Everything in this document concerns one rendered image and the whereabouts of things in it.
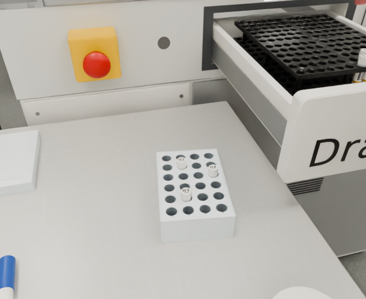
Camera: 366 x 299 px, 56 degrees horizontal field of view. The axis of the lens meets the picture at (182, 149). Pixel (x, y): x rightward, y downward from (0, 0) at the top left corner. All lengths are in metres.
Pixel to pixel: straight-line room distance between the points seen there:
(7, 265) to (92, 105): 0.33
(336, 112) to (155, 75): 0.35
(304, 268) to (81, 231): 0.26
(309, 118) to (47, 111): 0.45
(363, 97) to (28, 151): 0.44
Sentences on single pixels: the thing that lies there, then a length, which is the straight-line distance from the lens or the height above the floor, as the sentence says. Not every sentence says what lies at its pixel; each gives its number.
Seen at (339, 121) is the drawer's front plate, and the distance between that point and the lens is 0.39.
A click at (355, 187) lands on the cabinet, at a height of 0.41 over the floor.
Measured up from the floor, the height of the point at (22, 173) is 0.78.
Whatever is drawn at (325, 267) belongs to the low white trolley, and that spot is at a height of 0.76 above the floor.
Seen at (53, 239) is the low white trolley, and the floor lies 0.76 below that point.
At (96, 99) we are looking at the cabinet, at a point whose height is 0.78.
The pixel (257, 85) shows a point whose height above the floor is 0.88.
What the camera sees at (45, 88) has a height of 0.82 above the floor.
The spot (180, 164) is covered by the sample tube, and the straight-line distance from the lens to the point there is 0.44.
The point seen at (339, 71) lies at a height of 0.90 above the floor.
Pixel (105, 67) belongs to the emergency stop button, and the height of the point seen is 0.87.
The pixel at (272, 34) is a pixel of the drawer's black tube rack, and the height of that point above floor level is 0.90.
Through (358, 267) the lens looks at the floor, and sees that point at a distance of 1.45.
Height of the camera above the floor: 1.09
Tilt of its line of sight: 38 degrees down
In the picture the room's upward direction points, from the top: straight up
